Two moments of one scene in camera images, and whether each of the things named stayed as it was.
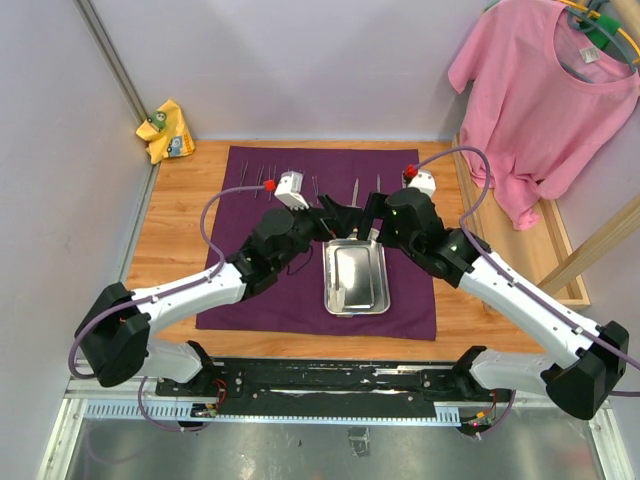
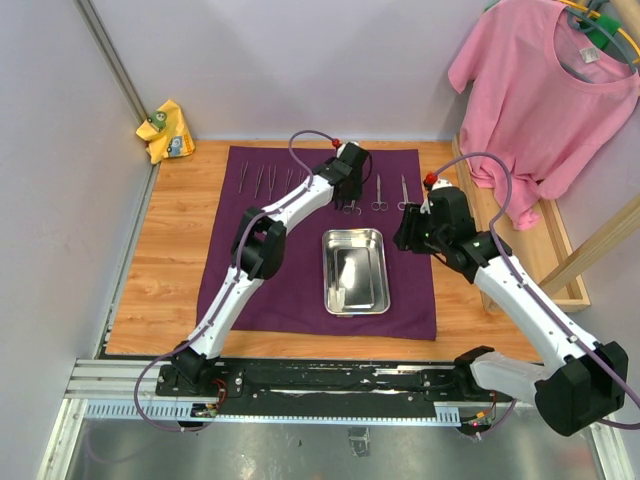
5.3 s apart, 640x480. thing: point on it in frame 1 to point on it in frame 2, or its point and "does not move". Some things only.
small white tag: x=337 y=299 does not move
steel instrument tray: x=356 y=278 does not move
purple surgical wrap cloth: x=293 y=302 does not move
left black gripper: x=340 y=221 to x=356 y=192
